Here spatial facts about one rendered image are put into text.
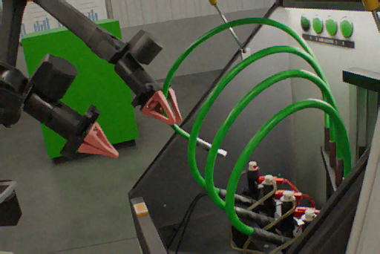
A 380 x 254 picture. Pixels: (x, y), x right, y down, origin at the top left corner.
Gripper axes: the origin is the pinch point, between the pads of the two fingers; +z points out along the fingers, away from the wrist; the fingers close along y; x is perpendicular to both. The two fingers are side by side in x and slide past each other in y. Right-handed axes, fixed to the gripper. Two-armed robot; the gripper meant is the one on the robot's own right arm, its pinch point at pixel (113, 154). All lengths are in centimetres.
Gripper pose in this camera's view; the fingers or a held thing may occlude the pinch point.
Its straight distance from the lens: 83.3
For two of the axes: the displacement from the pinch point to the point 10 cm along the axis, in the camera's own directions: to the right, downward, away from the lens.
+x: -0.3, -3.2, 9.5
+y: 5.9, -7.7, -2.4
